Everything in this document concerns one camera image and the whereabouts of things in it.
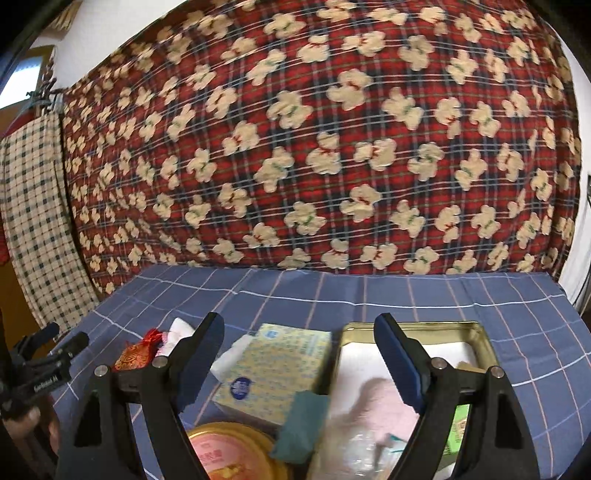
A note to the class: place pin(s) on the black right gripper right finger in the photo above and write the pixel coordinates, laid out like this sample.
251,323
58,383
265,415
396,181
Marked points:
497,443

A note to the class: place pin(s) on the pink fluffy plush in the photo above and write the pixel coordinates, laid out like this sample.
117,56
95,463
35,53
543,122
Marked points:
380,411

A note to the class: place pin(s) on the clothes hanger hooks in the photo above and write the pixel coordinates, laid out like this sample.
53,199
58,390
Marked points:
45,97

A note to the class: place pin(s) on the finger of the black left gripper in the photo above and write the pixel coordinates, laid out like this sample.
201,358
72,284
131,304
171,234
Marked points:
64,354
29,345

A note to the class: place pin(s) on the teal cloth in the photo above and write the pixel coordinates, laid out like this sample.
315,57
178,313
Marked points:
297,437

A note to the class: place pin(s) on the round orange tin lid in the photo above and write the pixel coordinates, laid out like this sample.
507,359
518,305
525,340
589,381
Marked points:
230,450

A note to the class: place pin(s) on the cream green checked cloth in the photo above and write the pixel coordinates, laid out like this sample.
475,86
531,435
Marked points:
38,228

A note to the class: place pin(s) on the yellow patterned tissue pack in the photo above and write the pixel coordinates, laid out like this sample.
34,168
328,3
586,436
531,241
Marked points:
260,374

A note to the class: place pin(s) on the cotton swab bag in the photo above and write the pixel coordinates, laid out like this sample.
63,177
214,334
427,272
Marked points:
355,453

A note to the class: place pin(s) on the person's left hand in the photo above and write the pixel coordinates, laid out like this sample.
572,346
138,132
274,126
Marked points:
40,414

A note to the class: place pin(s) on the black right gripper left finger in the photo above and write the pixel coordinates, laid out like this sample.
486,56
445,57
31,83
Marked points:
100,442

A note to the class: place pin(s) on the white foam block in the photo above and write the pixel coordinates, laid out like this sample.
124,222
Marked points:
465,366

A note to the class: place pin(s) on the pink white knitted sock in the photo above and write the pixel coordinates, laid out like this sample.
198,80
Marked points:
178,330

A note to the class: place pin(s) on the green packet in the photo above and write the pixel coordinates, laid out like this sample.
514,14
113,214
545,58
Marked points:
457,431

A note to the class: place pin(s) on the blue plaid tablecloth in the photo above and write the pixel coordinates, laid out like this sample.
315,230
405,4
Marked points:
538,337

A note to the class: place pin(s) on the red gold drawstring pouch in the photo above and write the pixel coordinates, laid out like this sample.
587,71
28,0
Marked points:
139,355

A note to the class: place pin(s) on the red plaid bear blanket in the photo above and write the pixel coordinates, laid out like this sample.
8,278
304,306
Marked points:
360,137

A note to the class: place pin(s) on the gold metal tin box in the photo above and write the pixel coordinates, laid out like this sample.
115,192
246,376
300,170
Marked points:
360,360

